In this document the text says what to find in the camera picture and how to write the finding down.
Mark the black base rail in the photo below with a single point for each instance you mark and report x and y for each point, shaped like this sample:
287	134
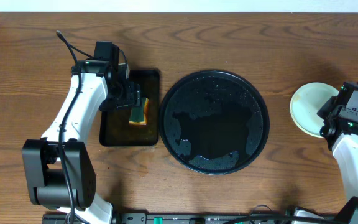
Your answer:
142	218

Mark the black rectangular tray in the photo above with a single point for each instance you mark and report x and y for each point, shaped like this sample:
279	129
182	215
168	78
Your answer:
115	129

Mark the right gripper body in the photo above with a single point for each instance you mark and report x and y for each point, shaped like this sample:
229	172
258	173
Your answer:
325	111

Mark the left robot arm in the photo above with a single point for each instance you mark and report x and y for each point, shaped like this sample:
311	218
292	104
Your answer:
58	169

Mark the pale blue plate front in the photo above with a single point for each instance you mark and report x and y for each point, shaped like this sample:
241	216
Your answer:
306	102

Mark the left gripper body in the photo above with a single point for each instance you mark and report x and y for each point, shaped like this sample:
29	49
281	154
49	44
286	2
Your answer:
129	98

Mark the green and yellow sponge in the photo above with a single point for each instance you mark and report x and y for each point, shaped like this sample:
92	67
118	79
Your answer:
138	116

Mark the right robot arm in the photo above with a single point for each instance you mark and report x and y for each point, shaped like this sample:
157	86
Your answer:
345	152

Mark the black round tray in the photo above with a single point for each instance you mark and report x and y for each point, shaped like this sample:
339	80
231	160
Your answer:
214	122

